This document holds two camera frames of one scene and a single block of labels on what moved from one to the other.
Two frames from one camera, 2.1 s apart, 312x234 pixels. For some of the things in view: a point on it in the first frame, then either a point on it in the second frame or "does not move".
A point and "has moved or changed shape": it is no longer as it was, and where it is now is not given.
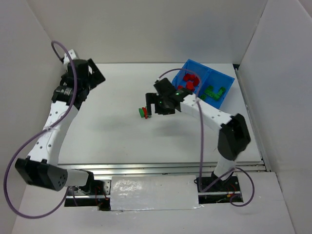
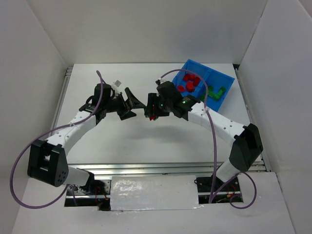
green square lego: (209, 90) does not move
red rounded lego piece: (190, 85) does not move
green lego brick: (221, 89) does not move
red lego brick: (145, 112) has moved or changed shape
